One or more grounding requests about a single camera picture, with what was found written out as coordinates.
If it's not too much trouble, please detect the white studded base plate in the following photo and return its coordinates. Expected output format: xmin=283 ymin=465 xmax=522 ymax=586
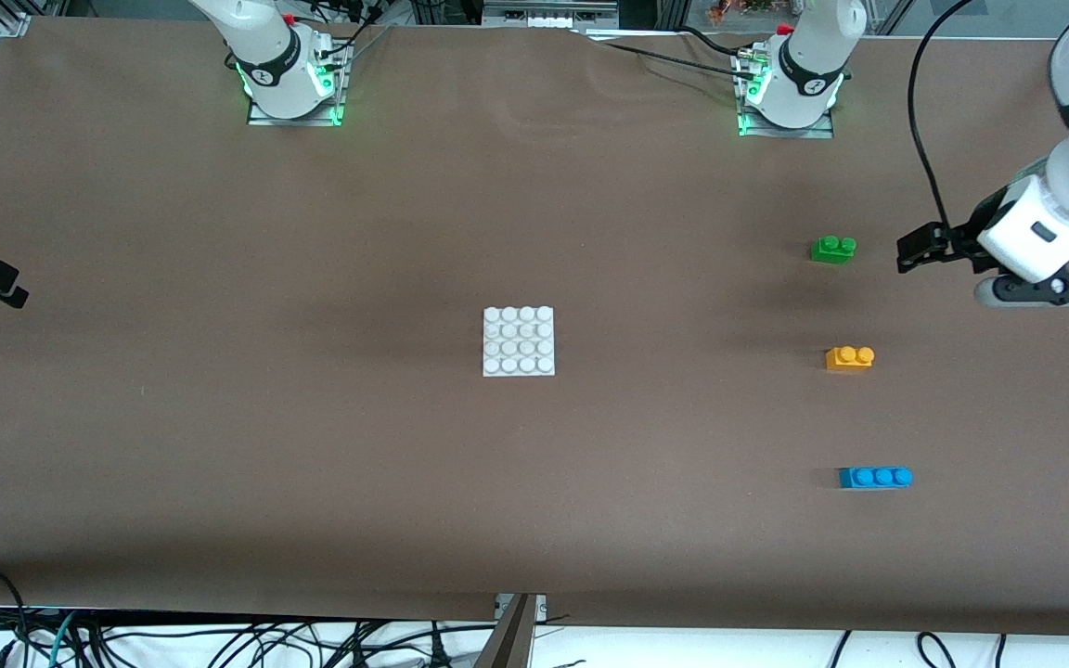
xmin=483 ymin=306 xmax=557 ymax=378

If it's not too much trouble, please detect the teal floor cable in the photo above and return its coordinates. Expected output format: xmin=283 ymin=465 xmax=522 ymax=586
xmin=43 ymin=610 xmax=81 ymax=668

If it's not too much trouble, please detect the blue three-stud block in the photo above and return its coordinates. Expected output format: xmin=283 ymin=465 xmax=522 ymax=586
xmin=839 ymin=467 xmax=914 ymax=490

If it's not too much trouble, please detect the short black base cable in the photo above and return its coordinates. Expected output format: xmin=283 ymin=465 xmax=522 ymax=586
xmin=678 ymin=26 xmax=763 ymax=58

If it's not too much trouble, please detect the brown table cover sheet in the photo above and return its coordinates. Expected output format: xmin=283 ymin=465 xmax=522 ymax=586
xmin=0 ymin=17 xmax=1069 ymax=639

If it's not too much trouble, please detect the metal table frame bracket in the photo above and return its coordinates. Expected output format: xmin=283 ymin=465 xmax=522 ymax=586
xmin=474 ymin=594 xmax=549 ymax=668

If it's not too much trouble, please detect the long black base cable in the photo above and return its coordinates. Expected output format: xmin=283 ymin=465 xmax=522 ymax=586
xmin=586 ymin=35 xmax=758 ymax=77

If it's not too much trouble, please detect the aluminium frame profile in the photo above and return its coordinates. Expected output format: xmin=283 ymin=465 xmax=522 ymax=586
xmin=0 ymin=0 xmax=71 ymax=38

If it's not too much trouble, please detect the white background device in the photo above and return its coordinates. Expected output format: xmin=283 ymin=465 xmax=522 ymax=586
xmin=482 ymin=0 xmax=621 ymax=31

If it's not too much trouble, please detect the orange and green object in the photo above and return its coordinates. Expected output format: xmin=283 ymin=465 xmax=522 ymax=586
xmin=706 ymin=0 xmax=781 ymax=27

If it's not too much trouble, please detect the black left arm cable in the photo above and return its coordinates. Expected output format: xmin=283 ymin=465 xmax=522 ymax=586
xmin=908 ymin=0 xmax=976 ymax=233

